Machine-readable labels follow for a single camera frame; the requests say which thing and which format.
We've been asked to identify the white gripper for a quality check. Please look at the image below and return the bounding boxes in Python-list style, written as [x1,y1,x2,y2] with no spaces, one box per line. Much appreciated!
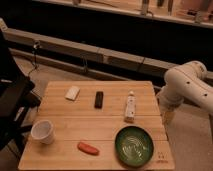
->
[156,87,180,125]

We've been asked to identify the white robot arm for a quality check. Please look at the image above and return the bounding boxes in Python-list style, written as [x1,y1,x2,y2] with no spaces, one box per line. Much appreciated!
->
[156,61,213,124]

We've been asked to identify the green ceramic plate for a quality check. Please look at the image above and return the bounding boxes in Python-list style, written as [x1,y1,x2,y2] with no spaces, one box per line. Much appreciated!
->
[115,126,154,168]

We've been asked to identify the white glue tube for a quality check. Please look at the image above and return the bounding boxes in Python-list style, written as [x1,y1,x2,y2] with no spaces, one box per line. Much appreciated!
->
[124,91,136,123]

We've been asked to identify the wooden folding table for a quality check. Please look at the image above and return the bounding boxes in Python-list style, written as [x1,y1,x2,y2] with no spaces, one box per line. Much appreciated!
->
[18,81,175,171]

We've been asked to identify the black rectangular block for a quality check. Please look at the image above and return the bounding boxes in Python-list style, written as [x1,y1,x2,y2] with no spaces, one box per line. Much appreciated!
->
[94,91,104,109]

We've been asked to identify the orange carrot toy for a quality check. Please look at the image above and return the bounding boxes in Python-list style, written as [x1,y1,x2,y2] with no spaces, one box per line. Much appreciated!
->
[77,142,99,155]

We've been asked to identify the black chair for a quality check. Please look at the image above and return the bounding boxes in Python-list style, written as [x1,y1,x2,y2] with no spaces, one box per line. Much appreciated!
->
[0,30,41,153]

